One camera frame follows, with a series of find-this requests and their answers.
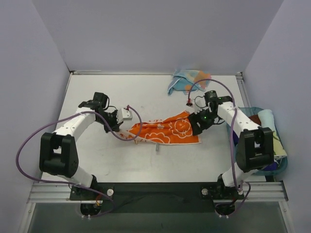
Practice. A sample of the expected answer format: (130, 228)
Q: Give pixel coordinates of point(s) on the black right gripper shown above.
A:
(196, 123)

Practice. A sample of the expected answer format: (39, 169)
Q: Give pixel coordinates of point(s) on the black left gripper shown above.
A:
(112, 122)

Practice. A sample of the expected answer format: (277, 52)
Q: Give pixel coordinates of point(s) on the orange flower pattern towel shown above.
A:
(175, 130)

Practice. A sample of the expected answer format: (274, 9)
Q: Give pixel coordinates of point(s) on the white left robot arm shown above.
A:
(58, 152)

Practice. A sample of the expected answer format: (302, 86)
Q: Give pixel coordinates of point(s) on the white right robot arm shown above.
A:
(251, 146)

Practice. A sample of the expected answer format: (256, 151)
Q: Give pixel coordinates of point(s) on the blue orange patterned towel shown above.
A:
(187, 80)

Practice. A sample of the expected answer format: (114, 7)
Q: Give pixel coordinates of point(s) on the brown rolled towel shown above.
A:
(255, 119)

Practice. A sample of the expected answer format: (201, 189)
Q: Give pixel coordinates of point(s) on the teal plastic basket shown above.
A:
(282, 162)

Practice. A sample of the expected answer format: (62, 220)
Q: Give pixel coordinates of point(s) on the mint white rolled towel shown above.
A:
(267, 119)

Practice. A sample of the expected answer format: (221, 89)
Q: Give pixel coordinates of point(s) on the cream green rolled towel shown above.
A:
(279, 151)

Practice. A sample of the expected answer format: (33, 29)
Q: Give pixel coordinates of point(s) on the purple rolled towel front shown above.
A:
(271, 167)

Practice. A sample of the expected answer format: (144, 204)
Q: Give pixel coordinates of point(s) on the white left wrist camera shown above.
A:
(124, 114)

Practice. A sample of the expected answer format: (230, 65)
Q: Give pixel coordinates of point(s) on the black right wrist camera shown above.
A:
(210, 96)

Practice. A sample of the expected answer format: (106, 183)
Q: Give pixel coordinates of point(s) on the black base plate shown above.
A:
(155, 198)

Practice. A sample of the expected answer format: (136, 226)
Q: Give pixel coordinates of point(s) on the aluminium front rail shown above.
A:
(60, 193)

